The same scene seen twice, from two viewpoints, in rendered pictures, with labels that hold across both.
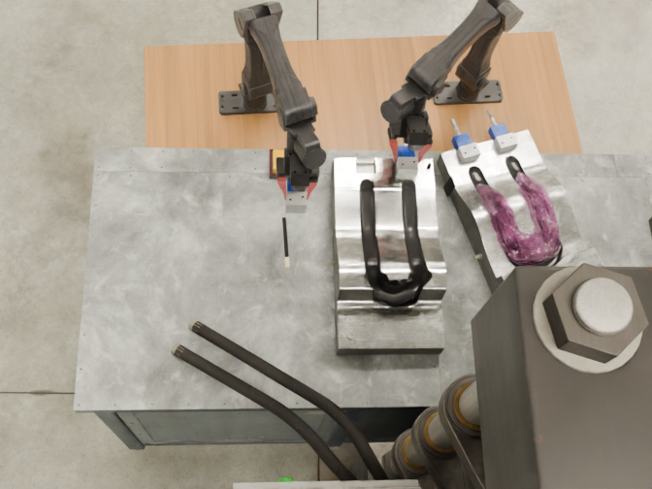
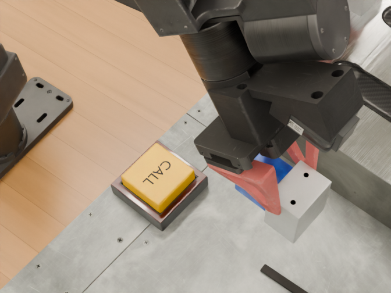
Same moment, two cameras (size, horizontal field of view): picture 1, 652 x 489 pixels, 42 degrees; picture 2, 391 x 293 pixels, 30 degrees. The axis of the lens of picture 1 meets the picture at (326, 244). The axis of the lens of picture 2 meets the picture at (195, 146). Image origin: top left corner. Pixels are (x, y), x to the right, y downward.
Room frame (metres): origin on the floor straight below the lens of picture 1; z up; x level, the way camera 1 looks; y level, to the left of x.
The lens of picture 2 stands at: (0.64, 0.34, 1.54)
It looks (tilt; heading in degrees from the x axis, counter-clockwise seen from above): 57 degrees down; 328
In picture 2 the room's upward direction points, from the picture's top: 6 degrees counter-clockwise
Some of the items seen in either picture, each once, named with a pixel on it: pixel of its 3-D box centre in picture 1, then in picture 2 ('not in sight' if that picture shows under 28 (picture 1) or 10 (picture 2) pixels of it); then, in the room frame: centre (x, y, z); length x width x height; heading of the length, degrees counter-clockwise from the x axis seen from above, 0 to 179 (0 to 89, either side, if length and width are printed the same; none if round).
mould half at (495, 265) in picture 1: (521, 222); not in sight; (0.97, -0.49, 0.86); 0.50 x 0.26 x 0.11; 29
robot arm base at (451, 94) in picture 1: (470, 85); not in sight; (1.37, -0.30, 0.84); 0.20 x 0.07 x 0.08; 106
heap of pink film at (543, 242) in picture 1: (523, 215); not in sight; (0.97, -0.48, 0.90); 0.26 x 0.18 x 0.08; 29
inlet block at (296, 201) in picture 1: (295, 184); (256, 173); (0.91, 0.10, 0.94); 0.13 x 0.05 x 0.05; 12
